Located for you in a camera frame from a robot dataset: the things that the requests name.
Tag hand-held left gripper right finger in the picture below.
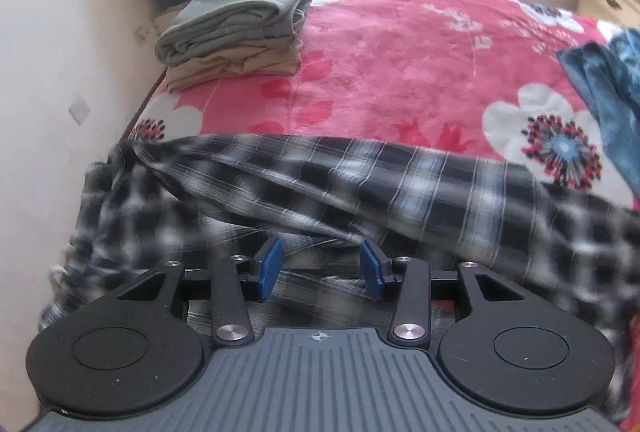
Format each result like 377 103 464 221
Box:
360 243 528 348

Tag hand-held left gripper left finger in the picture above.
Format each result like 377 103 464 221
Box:
117 237 286 348

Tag black white plaid pants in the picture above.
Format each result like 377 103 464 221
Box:
37 133 640 428

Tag beige folded cloth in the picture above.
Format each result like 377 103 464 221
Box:
166 34 303 93

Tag pink floral blanket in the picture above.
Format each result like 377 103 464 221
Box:
122 0 640 217

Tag grey folded cloth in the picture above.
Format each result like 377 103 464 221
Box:
155 0 313 65

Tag light blue jeans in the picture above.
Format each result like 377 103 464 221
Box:
556 28 640 207

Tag wall switch plate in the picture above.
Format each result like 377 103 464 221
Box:
69 98 92 127

